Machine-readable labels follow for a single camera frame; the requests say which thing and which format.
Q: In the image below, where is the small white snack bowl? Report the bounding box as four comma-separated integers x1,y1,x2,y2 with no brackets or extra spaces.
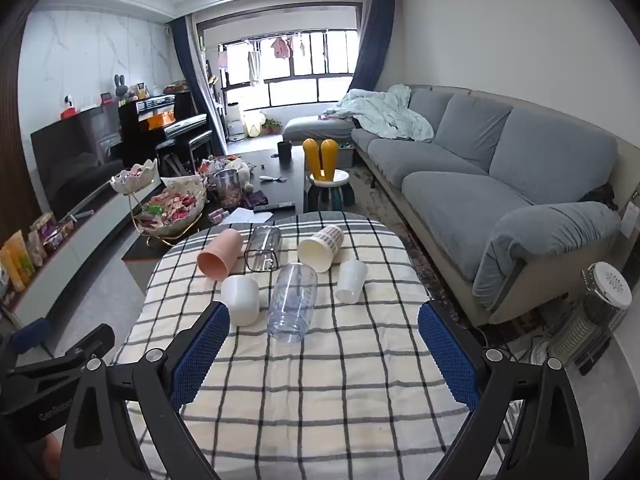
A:
110,159,161,195

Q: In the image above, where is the white air purifier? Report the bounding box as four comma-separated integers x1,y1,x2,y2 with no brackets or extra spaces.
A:
225,102,246,141

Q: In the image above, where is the light green blanket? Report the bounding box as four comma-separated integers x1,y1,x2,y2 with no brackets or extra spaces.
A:
322,84,436,142

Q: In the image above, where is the patterned paper cup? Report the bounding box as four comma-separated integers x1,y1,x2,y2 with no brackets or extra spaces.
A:
297,225,345,274

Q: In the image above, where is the clear bluish plastic cup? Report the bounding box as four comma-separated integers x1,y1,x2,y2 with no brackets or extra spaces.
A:
266,262,319,344

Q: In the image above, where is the grey sofa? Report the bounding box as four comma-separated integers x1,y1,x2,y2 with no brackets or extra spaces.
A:
281,84,627,327

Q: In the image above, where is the navy blue curtain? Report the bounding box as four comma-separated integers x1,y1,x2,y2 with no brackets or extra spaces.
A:
349,0,397,97
167,14,227,157

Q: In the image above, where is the large white snack bowl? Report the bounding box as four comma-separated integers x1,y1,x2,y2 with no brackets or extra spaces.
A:
134,175,209,237

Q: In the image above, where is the clear cup with black rim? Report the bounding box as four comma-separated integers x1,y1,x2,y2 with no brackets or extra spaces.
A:
244,225,284,273

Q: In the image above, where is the clear snack jar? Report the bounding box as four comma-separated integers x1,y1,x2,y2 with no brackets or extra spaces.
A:
214,169,241,210

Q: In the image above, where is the row of snack packets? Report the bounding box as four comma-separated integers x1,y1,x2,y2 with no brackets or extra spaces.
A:
0,211,77,293

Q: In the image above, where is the grey television cabinet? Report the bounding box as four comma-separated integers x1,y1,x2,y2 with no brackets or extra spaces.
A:
0,191,152,332

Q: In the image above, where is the checked white tablecloth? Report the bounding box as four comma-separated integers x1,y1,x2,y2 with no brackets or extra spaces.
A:
111,211,507,480

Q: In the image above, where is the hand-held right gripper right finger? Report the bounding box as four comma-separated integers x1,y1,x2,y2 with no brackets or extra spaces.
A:
418,300,589,480

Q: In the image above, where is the small translucent white cup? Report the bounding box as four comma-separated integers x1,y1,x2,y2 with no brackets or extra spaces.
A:
335,259,369,304

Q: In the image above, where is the black upright piano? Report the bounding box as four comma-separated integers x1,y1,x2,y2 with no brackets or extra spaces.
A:
118,91,216,171

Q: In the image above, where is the white electric heater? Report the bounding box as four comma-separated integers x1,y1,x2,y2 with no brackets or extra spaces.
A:
549,262,634,377

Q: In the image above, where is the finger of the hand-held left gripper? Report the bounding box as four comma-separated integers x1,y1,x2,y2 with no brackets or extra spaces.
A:
5,324,117,392
9,316,55,356

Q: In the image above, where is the yellow rabbit-ear stool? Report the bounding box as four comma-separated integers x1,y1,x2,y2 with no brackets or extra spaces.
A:
302,138,356,214

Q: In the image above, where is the flat screen television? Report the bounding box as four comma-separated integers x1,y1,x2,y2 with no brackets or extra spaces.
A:
30,105,126,222

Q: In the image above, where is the black coffee table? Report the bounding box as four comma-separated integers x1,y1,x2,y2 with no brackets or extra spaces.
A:
122,147,312,262

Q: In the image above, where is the black piano bench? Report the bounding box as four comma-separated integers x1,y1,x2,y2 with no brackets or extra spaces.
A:
155,137,197,177

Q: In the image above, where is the balcony window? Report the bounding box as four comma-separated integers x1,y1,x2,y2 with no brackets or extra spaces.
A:
219,30,362,112

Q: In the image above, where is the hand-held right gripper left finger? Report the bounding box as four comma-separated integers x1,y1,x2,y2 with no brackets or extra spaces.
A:
59,301,232,480

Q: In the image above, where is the pink plastic cup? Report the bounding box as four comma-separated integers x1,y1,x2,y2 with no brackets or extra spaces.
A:
196,229,244,277

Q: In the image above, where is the white plastic cup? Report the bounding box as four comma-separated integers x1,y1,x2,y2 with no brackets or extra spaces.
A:
220,275,260,325

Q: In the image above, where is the white paper sheet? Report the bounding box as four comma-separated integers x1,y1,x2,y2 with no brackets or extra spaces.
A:
220,207,274,226

